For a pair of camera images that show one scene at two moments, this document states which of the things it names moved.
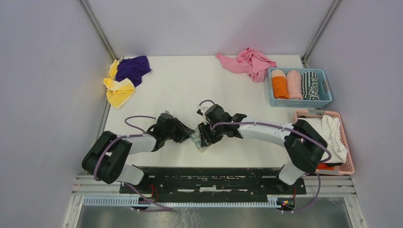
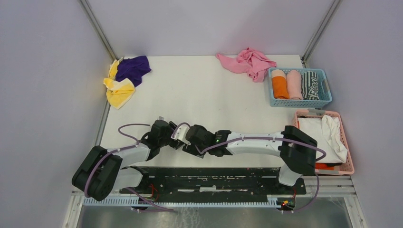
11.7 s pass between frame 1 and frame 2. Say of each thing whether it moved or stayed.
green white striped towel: stayed
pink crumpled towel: stayed
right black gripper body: moved
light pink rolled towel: stayed
